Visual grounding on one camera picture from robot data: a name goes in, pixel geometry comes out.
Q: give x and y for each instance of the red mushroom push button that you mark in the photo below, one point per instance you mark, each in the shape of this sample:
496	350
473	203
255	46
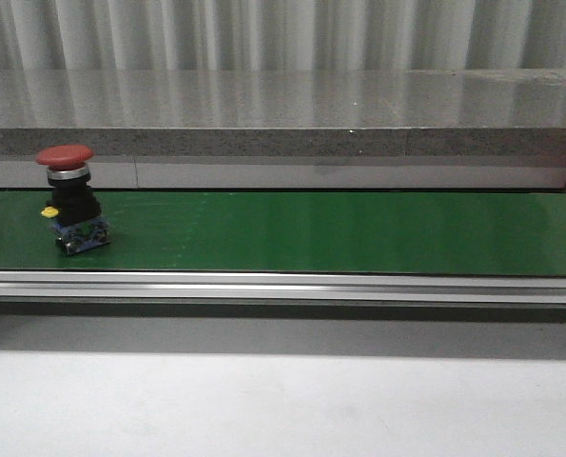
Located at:
73	209

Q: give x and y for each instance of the white panel under counter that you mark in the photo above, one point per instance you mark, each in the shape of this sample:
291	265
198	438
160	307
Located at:
402	172

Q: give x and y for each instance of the green conveyor belt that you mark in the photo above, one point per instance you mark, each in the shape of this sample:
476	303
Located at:
438	233

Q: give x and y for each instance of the grey speckled stone counter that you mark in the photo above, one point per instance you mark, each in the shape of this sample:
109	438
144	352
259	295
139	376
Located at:
365	113

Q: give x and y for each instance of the white pleated curtain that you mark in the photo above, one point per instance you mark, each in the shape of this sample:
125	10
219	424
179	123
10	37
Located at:
282	35

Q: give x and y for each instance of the aluminium conveyor frame rail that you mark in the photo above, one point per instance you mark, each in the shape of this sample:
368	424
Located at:
373	289

